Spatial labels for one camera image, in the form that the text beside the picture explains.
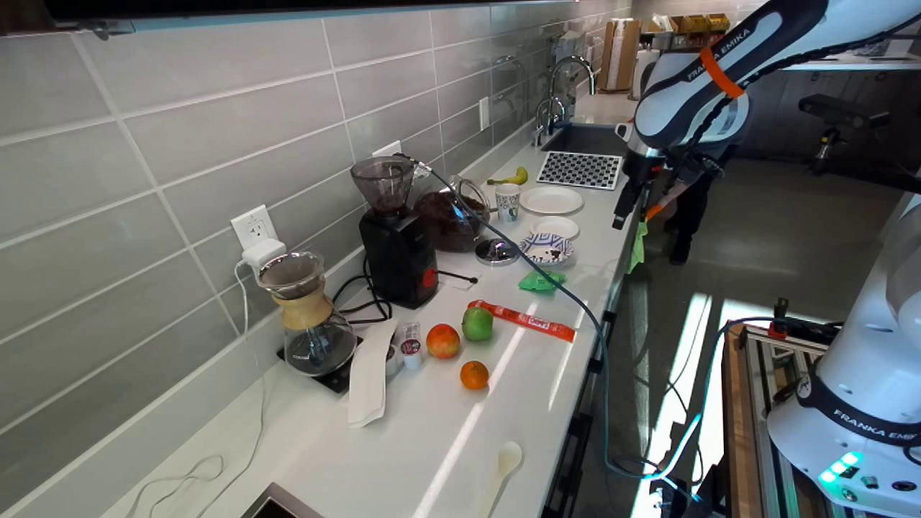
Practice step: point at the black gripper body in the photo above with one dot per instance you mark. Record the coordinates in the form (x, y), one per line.
(659, 182)

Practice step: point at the blue patterned paper bowl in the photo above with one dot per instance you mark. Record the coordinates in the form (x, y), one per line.
(549, 249)

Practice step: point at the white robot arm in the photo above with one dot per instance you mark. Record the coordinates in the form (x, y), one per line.
(855, 420)

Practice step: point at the large white paper plate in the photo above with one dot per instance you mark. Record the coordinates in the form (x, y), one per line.
(549, 200)

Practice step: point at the glass pour over carafe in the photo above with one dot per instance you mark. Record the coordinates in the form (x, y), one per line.
(298, 287)

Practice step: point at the chrome sink faucet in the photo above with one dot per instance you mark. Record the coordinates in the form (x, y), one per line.
(559, 105)

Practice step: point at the patterned paper cup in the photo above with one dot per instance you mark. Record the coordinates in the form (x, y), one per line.
(507, 203)

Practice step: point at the green packet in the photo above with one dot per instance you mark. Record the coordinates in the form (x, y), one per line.
(541, 282)

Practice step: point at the black jar lid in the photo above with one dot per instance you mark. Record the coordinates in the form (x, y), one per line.
(497, 251)

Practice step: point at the orange red strip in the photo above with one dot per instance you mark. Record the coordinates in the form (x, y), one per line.
(524, 320)

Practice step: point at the glass jar of coffee beans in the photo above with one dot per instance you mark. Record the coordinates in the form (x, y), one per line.
(454, 219)

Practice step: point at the black measuring spoon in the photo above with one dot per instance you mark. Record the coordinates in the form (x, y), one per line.
(472, 281)

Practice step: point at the green apple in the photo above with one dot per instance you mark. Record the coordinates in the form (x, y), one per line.
(475, 327)

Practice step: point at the small orange fruit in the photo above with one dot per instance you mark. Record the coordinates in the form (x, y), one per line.
(475, 374)

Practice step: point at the red orange apple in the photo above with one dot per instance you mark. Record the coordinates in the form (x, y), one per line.
(441, 340)

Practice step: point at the black coffee grinder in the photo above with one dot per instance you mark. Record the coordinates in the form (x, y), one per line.
(399, 251)

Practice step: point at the white plastic spoon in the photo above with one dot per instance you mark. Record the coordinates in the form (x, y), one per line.
(510, 456)

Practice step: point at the white paper filter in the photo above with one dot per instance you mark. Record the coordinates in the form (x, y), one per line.
(369, 374)

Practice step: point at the black scale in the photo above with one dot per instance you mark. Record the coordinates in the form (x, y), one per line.
(333, 374)

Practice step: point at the white wall outlet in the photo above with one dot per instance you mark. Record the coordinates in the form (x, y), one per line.
(256, 238)

